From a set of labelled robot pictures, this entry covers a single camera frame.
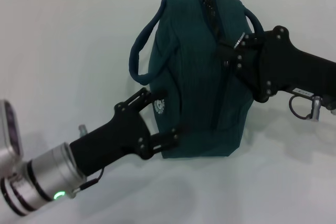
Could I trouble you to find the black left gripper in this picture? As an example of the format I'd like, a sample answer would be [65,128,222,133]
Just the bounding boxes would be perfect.
[69,87,188,176]

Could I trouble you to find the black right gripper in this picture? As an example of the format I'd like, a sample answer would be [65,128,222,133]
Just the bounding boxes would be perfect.
[217,25,336,103]

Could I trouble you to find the metal zipper pull ring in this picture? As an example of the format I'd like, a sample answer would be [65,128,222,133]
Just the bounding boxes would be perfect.
[233,31,246,49]

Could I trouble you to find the dark teal fabric lunch bag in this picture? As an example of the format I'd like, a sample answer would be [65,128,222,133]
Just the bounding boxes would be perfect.
[128,0,265,159]

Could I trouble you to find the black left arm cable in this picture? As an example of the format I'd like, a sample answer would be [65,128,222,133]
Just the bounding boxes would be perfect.
[68,167,104,198]

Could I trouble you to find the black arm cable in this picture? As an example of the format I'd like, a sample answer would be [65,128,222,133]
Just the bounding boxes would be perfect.
[288,94,323,122]
[68,167,104,198]

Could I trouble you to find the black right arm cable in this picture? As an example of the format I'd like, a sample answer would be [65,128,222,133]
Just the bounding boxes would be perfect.
[288,94,323,122]

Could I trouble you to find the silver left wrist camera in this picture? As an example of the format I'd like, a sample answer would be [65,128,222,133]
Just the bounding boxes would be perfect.
[0,100,24,158]

